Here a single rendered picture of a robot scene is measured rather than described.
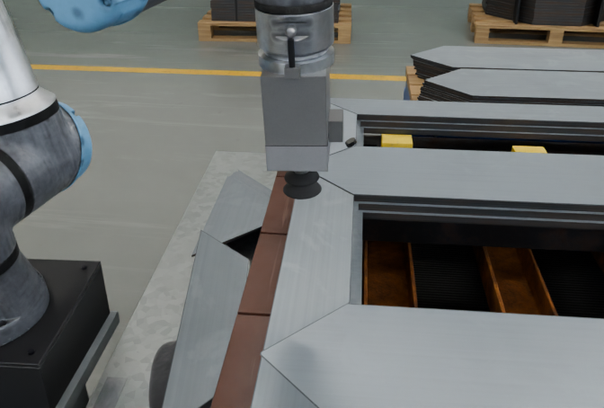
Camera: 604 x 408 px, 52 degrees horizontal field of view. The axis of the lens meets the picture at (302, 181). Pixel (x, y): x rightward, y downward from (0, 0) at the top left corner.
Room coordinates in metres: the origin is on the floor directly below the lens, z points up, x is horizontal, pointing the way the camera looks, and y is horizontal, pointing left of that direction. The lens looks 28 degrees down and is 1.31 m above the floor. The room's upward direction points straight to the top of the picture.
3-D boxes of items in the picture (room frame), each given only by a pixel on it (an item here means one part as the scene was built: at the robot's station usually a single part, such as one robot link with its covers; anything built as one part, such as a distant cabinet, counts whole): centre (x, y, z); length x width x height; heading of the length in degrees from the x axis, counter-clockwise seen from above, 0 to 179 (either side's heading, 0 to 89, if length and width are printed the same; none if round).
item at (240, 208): (1.06, 0.10, 0.70); 0.39 x 0.12 x 0.04; 175
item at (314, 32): (0.60, 0.01, 1.16); 0.08 x 0.08 x 0.05
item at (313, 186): (0.62, 0.00, 0.99); 0.04 x 0.04 x 0.02
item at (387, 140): (1.14, -0.19, 0.79); 0.06 x 0.05 x 0.04; 85
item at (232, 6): (5.26, 0.19, 0.26); 1.20 x 0.80 x 0.53; 86
